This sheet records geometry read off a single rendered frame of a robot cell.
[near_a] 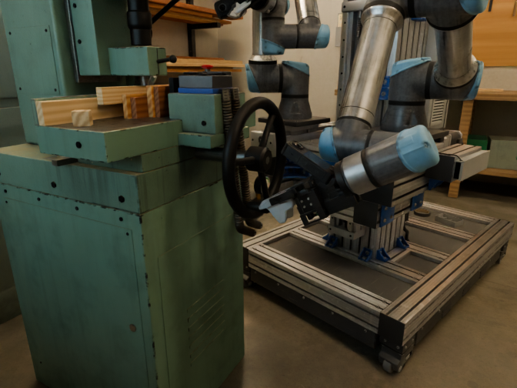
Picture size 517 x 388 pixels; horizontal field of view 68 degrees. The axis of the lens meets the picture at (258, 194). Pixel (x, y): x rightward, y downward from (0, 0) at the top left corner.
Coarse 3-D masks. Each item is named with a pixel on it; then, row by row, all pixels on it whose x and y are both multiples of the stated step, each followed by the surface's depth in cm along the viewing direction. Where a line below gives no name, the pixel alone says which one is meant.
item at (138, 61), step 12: (108, 48) 99; (120, 48) 97; (132, 48) 95; (144, 48) 93; (156, 48) 96; (120, 60) 98; (132, 60) 96; (144, 60) 94; (156, 60) 96; (120, 72) 99; (132, 72) 97; (144, 72) 95; (156, 72) 97
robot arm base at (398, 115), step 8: (392, 104) 125; (400, 104) 123; (408, 104) 122; (416, 104) 122; (424, 104) 124; (392, 112) 125; (400, 112) 123; (408, 112) 123; (416, 112) 123; (424, 112) 124; (384, 120) 130; (392, 120) 125; (400, 120) 123; (408, 120) 123; (416, 120) 123; (424, 120) 124; (384, 128) 128; (392, 128) 125; (400, 128) 123; (408, 128) 123
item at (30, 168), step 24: (24, 144) 114; (0, 168) 105; (24, 168) 99; (48, 168) 94; (72, 168) 90; (96, 168) 86; (168, 168) 89; (192, 168) 97; (216, 168) 107; (48, 192) 97; (72, 192) 92; (96, 192) 88; (120, 192) 84; (144, 192) 83; (168, 192) 90
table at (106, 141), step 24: (96, 120) 89; (120, 120) 89; (144, 120) 89; (168, 120) 89; (48, 144) 80; (72, 144) 77; (96, 144) 73; (120, 144) 75; (144, 144) 81; (168, 144) 88; (192, 144) 89; (216, 144) 88
